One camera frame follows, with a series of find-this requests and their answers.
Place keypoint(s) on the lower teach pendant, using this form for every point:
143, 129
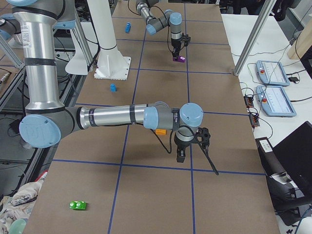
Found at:
274, 101

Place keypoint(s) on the teach pendant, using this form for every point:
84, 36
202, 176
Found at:
272, 73
274, 101

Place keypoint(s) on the blue small block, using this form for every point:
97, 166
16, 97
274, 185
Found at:
113, 87

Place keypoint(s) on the black laptop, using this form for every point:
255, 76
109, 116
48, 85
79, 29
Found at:
295, 155

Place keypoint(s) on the white remote control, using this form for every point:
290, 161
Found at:
265, 144

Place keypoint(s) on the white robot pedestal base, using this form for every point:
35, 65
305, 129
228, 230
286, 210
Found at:
111, 64

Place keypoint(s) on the black orange relay board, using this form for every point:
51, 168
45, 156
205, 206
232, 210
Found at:
249, 101

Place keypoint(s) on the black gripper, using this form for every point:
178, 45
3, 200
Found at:
181, 146
175, 45

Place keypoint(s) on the blue long block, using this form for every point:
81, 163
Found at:
127, 27

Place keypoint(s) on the aluminium frame post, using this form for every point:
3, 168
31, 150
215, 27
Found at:
261, 19

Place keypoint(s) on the orange trapezoid block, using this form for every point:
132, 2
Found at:
161, 132

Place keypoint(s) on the green block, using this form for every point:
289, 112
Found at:
78, 205

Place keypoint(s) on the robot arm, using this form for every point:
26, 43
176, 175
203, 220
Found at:
170, 19
47, 120

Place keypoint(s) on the purple trapezoid block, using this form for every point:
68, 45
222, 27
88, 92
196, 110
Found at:
180, 59

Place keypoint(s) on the upper teach pendant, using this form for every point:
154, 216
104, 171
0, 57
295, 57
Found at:
272, 73

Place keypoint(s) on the patterned cloth bag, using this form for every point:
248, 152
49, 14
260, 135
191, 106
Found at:
20, 206

